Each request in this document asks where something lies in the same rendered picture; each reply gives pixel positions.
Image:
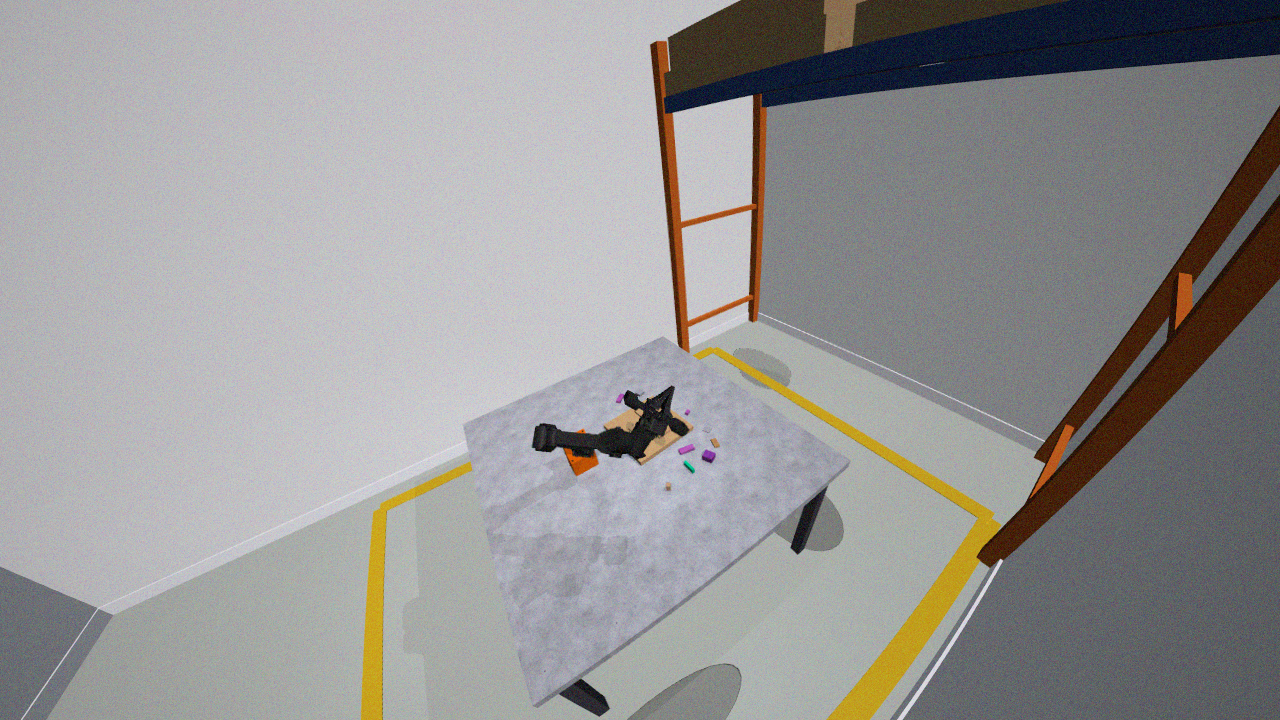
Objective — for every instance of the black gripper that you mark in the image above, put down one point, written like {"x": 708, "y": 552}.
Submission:
{"x": 663, "y": 401}

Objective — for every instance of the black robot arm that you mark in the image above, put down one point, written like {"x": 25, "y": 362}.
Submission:
{"x": 614, "y": 442}

